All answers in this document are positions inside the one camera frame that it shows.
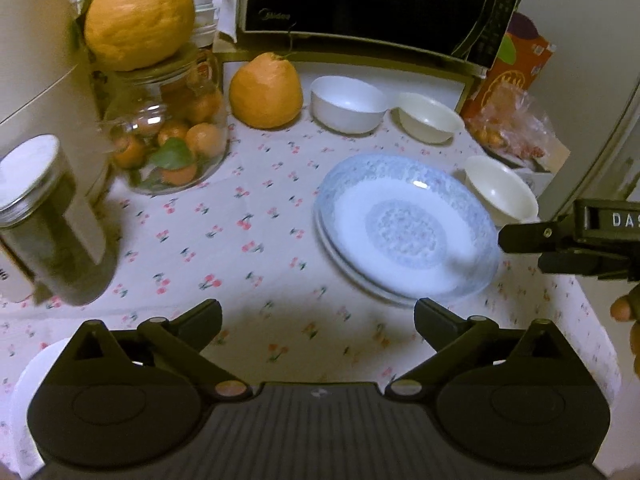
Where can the glass jar of kumquats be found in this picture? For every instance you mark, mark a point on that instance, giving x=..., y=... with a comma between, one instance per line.
x=164, y=137

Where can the cream large bowl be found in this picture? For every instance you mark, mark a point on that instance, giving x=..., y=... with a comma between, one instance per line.
x=502, y=192

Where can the cherry print tablecloth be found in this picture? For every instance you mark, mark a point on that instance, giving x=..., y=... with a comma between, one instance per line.
x=245, y=237

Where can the person's right hand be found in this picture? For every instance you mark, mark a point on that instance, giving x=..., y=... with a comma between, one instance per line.
x=626, y=309

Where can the stack of white cups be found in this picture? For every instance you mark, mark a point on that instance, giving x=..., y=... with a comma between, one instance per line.
x=205, y=24

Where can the beige refrigerator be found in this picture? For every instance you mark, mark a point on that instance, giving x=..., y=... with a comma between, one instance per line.
x=590, y=90

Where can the orange citrus on table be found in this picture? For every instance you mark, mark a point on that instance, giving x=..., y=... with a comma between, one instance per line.
x=266, y=93

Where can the cream small bowl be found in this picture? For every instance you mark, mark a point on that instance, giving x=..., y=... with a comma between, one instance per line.
x=427, y=120

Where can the plastic bag of fruit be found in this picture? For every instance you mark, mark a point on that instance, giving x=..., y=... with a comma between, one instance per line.
x=513, y=125

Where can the dark jar with metal lid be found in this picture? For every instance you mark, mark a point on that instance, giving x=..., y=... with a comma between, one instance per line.
x=49, y=225

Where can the white small bowl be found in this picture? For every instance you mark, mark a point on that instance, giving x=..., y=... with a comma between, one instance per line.
x=347, y=105

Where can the blue patterned plate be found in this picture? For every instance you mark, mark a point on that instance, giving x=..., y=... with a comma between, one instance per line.
x=408, y=228
x=354, y=275

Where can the orange cardboard fruit box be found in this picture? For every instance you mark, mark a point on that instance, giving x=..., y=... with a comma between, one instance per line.
x=523, y=53

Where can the orange citrus on jar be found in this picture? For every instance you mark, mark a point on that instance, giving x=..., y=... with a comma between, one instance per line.
x=126, y=35

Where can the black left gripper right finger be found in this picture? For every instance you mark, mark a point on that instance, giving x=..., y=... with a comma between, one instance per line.
x=460, y=344

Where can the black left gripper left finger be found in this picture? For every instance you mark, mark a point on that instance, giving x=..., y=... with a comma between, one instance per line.
x=178, y=345

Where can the black microwave oven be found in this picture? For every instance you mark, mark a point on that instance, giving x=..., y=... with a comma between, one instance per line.
x=467, y=31

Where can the orange labelled jar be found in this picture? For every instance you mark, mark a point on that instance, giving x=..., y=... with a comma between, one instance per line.
x=204, y=73

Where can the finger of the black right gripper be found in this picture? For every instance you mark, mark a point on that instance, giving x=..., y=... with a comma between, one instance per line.
x=538, y=238

